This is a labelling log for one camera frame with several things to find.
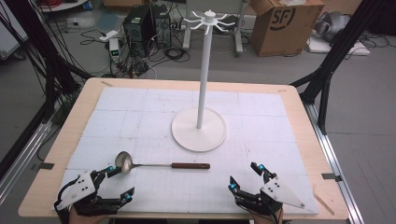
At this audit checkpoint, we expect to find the person's left hand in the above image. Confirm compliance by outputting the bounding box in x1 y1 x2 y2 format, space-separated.
68 206 108 224

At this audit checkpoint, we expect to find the grey rounded device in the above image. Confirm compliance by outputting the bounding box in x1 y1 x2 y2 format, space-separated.
313 10 352 43

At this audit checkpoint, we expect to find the white grid mat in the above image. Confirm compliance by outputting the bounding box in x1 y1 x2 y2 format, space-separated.
51 86 320 216

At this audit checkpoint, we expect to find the aluminium rail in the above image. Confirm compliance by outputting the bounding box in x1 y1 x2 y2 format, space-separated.
303 102 366 224
0 119 54 207

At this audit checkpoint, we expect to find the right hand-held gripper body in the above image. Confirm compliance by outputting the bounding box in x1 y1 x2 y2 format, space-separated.
235 176 306 217

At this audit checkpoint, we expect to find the white round table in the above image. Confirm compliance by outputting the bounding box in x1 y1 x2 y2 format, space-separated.
36 0 90 14

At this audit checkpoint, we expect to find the coiled black cable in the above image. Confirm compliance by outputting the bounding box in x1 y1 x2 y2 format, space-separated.
163 46 191 63

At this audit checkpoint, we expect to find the black table bracket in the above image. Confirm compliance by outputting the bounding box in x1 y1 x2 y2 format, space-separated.
320 172 344 183
30 161 56 172

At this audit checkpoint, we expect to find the brown cardboard box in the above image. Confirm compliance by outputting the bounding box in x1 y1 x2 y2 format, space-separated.
249 0 326 58

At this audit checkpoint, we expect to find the person's right hand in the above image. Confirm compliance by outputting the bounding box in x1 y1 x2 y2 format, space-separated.
248 208 285 224

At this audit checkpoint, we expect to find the white hook rack stand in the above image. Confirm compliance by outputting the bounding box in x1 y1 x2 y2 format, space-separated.
170 9 237 153

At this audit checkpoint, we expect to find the metal ladle with wooden handle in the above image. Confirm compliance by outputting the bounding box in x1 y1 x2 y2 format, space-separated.
114 150 211 175

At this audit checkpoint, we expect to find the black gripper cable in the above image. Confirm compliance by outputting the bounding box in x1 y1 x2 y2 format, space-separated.
53 175 81 224

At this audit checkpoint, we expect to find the white device with green display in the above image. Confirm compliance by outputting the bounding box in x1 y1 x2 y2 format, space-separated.
108 37 122 63

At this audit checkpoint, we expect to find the white metal stand frame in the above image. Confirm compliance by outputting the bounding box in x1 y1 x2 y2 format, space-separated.
182 0 250 57

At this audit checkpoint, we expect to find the black frame with cables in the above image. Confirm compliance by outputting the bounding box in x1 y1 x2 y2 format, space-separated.
0 0 95 124

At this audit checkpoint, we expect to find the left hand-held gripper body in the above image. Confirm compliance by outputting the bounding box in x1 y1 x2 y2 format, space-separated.
54 171 120 217

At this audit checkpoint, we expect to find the slim black computer tower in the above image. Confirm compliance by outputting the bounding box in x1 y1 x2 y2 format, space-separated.
151 3 173 49

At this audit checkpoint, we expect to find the white flat board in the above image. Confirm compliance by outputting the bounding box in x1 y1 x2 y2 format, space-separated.
305 36 372 57

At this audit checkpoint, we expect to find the white power strip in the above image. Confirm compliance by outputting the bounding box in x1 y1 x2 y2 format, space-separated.
98 29 120 43

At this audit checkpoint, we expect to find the large black computer tower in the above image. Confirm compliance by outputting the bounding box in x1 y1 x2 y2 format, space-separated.
122 5 154 59

